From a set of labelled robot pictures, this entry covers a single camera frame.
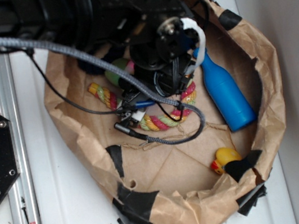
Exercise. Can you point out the yellow rubber duck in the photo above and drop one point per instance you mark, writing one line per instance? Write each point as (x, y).
(223, 157)

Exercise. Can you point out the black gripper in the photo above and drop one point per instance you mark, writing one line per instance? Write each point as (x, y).
(165, 66)

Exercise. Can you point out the multicolour twisted rope toy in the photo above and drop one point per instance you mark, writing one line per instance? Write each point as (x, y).
(145, 121)

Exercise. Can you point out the brown paper bag bin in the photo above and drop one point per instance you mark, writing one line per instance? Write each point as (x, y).
(175, 184)

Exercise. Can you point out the blue plastic bottle toy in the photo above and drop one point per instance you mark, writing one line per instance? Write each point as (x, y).
(226, 95)

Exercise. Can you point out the aluminium frame rail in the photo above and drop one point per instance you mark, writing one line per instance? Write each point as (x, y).
(22, 198)

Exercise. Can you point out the dark blue rope toy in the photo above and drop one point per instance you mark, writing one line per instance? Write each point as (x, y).
(91, 65)

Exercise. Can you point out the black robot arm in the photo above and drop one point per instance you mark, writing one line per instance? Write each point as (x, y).
(149, 38)

